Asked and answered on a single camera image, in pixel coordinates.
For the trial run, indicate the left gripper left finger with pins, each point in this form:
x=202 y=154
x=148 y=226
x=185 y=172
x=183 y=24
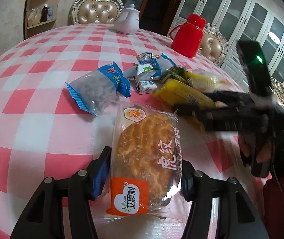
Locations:
x=42 y=217

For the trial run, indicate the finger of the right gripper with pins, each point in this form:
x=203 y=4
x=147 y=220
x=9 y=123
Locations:
x=231 y=98
x=224 y=119

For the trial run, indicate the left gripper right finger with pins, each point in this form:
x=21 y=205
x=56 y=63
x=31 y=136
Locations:
x=237 y=216

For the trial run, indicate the pale round bread packet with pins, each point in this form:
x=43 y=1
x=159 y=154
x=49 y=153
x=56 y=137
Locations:
x=206 y=82

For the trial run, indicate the long yellow snack packet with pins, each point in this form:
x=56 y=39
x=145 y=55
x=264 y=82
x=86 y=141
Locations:
x=174 y=92

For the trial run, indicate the green candy packet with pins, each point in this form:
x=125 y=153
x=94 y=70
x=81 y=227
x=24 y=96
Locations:
x=175 y=72

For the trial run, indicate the small white candy block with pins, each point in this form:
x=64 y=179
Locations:
x=146 y=87

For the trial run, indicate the tiger-skin cake clear packet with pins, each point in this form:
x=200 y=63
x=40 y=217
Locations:
x=146 y=160

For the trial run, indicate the white green milk packet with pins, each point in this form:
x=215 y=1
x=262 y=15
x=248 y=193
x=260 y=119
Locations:
x=140 y=72

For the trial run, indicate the dark cake blue packet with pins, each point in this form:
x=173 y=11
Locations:
x=93 y=92

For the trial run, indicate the small blue snack packet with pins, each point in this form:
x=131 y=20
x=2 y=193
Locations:
x=161 y=62

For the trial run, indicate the person right hand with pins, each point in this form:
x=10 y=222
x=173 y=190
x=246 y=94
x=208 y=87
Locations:
x=255 y=152

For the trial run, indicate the right beige tufted chair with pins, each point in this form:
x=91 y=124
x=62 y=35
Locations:
x=214 y=45

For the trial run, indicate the red thermos jug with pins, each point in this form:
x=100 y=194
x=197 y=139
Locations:
x=186 y=38

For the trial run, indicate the white glass-door cabinet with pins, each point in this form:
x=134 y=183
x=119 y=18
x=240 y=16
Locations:
x=251 y=20

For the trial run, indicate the white ceramic teapot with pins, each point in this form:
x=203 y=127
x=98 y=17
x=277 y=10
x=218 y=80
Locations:
x=127 y=21

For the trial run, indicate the far beige tufted chair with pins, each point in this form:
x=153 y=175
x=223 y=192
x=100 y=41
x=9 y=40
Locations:
x=95 y=11

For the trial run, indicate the bagged food on shelf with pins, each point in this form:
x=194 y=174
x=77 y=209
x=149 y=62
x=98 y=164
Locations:
x=34 y=17

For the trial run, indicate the small blue box on shelf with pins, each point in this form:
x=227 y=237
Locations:
x=50 y=14

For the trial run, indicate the dark bottle on shelf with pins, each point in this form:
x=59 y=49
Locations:
x=44 y=13

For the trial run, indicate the wooden corner shelf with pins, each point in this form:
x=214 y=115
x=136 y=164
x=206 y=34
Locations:
x=29 y=31

